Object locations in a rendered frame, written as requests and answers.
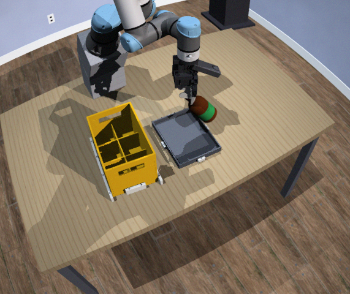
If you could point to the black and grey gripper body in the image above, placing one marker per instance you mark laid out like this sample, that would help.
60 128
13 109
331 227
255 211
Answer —
182 74

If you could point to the yellow divided crate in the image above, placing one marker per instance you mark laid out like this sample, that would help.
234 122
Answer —
131 144

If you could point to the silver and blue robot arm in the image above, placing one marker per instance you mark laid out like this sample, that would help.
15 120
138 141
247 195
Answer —
130 15

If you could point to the brown bottle with green label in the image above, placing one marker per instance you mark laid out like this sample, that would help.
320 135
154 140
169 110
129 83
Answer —
202 109

